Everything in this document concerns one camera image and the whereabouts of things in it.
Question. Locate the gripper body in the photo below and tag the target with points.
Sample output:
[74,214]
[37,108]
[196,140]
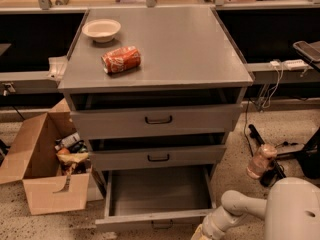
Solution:
[210,224]

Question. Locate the grey bottom drawer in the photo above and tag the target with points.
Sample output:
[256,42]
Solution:
[157,198]

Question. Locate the grey drawer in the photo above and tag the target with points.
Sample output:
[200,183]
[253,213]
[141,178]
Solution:
[155,113]
[157,151]
[157,198]

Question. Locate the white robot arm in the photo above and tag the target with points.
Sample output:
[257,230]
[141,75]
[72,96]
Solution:
[290,212]

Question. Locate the grey middle drawer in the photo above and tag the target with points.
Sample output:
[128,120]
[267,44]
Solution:
[157,151]

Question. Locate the grey drawer cabinet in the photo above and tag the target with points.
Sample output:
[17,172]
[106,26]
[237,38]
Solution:
[181,48]

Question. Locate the grey top drawer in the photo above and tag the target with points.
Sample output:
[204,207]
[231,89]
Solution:
[155,113]

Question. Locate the black chair base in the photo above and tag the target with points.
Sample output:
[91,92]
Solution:
[307,155]

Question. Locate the yellow snack bag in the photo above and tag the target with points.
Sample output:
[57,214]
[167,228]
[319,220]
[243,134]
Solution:
[73,163]

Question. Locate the white bottle in box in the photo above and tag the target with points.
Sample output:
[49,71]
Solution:
[67,141]

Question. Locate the open cardboard box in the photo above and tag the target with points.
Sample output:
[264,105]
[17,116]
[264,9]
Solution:
[32,160]

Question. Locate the crushed orange soda can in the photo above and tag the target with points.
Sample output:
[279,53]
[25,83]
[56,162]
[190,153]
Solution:
[121,59]

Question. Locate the white power strip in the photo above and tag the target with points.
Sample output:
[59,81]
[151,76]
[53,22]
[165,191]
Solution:
[290,65]

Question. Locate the black tablet device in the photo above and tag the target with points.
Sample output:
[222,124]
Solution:
[305,49]

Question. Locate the white bowl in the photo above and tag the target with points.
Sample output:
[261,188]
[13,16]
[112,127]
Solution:
[101,30]

